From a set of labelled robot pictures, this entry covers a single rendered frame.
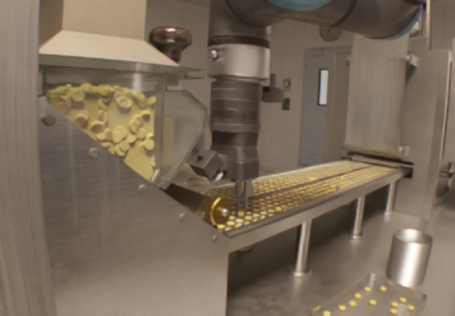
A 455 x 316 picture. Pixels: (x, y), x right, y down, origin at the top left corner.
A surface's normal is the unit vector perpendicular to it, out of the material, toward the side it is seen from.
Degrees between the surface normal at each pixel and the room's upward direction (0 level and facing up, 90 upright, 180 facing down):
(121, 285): 90
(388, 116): 90
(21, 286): 90
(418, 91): 90
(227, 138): 98
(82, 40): 44
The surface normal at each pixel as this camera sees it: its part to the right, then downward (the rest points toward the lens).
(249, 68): 0.33, 0.17
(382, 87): -0.72, 0.08
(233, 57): -0.18, 0.14
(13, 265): 0.70, 0.15
